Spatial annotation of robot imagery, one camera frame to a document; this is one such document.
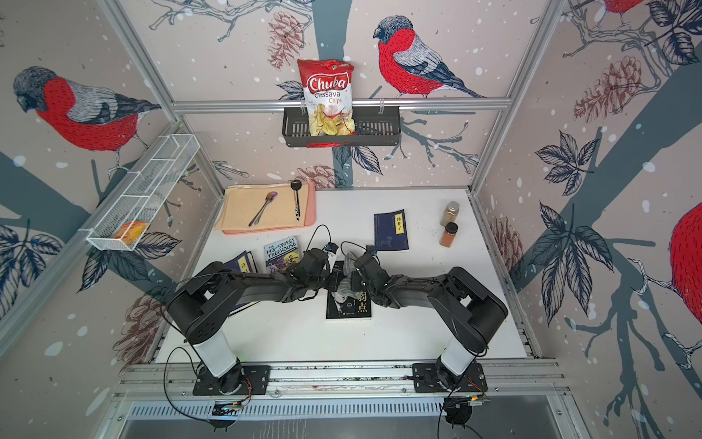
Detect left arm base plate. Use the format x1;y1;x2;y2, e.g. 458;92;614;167
192;363;271;396

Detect black ladle spoon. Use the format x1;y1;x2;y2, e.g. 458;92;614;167
290;179;303;221

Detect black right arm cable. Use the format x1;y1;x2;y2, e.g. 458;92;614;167
432;378;484;439

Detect beige placemat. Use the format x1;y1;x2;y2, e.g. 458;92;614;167
213;184;311;232

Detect beige spice jar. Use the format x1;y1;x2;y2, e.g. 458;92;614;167
440;201;460;227

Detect white wire wall shelf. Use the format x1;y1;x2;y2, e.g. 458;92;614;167
79;134;200;252

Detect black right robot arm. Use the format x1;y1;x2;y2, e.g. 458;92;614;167
352;252;508;379

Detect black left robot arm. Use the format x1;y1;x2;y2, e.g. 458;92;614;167
166;247;336;379

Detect black wall basket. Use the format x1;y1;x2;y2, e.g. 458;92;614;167
282;106;401;148

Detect Treehouse colourful paperback book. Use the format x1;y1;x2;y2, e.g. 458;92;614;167
263;236;301;273

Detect grey striped cloth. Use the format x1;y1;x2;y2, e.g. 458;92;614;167
332;276;363;305

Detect iridescent purple spoon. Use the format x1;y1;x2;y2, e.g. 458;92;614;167
248;191;278;227

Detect orange packet in shelf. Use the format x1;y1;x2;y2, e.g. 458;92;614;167
113;221;149;247

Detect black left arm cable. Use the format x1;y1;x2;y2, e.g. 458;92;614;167
162;345;253;429

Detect orange spice jar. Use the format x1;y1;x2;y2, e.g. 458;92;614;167
440;221;459;248

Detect black portrait cover book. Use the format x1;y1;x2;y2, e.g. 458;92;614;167
325;261;372;321

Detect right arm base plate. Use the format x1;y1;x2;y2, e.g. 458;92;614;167
411;360;488;393

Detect blue book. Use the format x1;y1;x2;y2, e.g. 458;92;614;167
374;210;410;252
224;252;259;316

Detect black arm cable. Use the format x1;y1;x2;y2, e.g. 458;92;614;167
432;378;484;439
162;345;253;429

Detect red Chuba chips bag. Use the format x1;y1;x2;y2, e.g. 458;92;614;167
297;60;356;137

